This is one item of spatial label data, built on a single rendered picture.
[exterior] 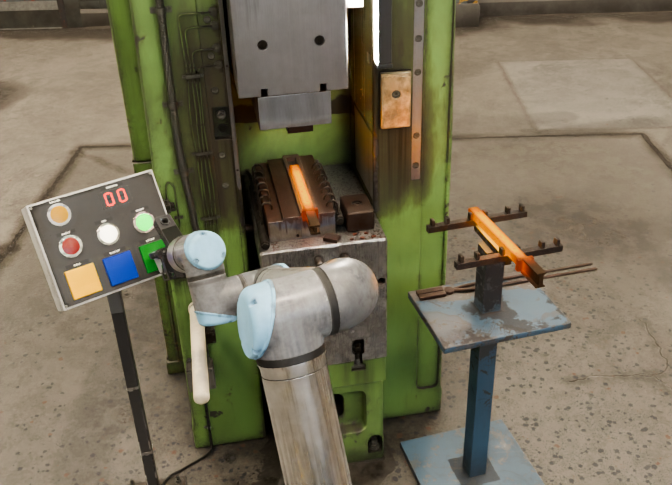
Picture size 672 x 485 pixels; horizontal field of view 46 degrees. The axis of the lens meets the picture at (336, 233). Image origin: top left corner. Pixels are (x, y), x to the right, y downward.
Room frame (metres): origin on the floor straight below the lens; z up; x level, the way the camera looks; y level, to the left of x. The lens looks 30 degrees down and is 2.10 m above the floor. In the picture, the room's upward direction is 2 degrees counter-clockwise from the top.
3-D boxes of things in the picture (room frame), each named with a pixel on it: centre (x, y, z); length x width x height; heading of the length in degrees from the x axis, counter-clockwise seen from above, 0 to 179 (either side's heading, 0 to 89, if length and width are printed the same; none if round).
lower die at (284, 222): (2.24, 0.13, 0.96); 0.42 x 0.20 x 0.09; 10
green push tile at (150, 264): (1.81, 0.48, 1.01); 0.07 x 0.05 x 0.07; 125
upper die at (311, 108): (2.24, 0.13, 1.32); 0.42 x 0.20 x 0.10; 10
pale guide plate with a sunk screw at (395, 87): (2.21, -0.19, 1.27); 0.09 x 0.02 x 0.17; 100
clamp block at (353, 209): (2.12, -0.07, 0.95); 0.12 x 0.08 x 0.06; 10
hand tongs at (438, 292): (2.07, -0.54, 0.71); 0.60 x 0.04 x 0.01; 103
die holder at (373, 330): (2.26, 0.08, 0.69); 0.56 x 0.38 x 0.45; 10
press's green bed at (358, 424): (2.26, 0.08, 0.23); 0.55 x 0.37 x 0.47; 10
